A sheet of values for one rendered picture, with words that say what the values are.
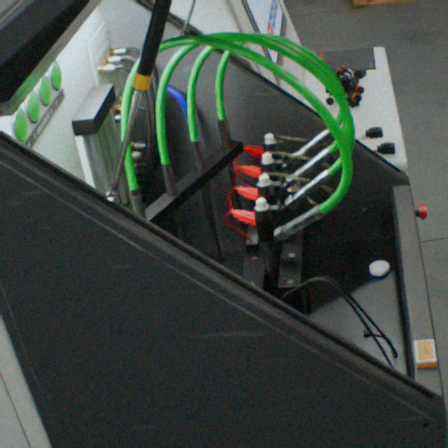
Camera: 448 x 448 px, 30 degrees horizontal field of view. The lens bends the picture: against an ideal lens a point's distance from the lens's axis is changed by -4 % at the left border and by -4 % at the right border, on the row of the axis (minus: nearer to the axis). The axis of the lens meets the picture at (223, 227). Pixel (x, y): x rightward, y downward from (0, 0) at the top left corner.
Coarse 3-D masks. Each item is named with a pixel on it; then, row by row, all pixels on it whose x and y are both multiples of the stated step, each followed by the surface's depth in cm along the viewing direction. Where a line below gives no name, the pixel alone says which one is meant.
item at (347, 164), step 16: (160, 48) 122; (224, 48) 117; (240, 48) 116; (272, 64) 116; (128, 80) 128; (288, 80) 115; (128, 96) 130; (304, 96) 116; (128, 112) 132; (320, 112) 116; (336, 128) 116; (128, 160) 137; (128, 176) 139; (336, 192) 122; (320, 208) 124
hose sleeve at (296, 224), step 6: (312, 210) 125; (318, 210) 125; (300, 216) 127; (306, 216) 126; (312, 216) 125; (318, 216) 125; (288, 222) 129; (294, 222) 128; (300, 222) 127; (306, 222) 127; (312, 222) 127; (282, 228) 130; (288, 228) 129; (294, 228) 128; (300, 228) 128; (288, 234) 129
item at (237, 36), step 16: (224, 32) 133; (240, 32) 133; (192, 48) 135; (272, 48) 133; (288, 48) 134; (176, 64) 137; (304, 64) 134; (320, 80) 135; (160, 96) 140; (336, 96) 137; (160, 112) 141; (160, 128) 143; (352, 128) 139; (160, 144) 144; (352, 144) 141; (320, 176) 145; (176, 192) 149; (304, 192) 146
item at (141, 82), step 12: (156, 0) 90; (168, 0) 90; (156, 12) 91; (168, 12) 91; (156, 24) 91; (156, 36) 92; (144, 48) 93; (156, 48) 93; (144, 60) 94; (144, 72) 95; (144, 84) 96; (132, 108) 98; (132, 120) 99; (120, 156) 102; (120, 168) 103; (108, 192) 105
